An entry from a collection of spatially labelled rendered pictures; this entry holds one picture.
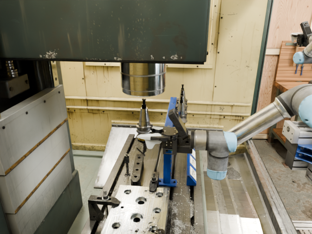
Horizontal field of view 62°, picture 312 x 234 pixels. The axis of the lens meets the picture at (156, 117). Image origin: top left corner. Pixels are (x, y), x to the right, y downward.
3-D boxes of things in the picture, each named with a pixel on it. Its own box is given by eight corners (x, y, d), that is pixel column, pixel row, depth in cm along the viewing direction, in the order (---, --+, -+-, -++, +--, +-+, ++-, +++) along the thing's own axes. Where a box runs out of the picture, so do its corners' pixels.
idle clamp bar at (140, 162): (144, 164, 153) (144, 154, 150) (140, 192, 129) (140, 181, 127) (135, 163, 153) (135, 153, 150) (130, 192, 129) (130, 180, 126)
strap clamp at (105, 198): (121, 217, 113) (120, 189, 108) (120, 223, 110) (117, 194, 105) (92, 214, 115) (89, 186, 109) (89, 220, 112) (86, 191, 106)
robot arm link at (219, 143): (235, 158, 94) (238, 137, 91) (205, 156, 96) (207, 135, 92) (232, 147, 102) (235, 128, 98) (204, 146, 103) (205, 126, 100)
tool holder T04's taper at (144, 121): (140, 121, 101) (139, 105, 98) (151, 122, 100) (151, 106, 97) (137, 126, 97) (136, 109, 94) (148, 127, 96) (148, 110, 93)
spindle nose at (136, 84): (129, 83, 102) (128, 52, 97) (169, 86, 98) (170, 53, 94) (114, 95, 87) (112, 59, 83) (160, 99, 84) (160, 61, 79)
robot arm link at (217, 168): (224, 166, 109) (227, 143, 105) (227, 183, 99) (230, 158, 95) (205, 165, 110) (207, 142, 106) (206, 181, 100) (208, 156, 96)
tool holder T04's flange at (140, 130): (139, 126, 103) (139, 120, 102) (154, 127, 101) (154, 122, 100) (134, 133, 97) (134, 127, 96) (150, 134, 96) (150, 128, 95)
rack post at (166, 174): (177, 180, 138) (178, 130, 126) (176, 187, 133) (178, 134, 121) (158, 179, 139) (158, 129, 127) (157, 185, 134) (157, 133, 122)
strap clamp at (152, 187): (159, 190, 131) (159, 164, 125) (155, 208, 118) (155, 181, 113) (152, 189, 131) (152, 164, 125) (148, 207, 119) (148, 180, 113)
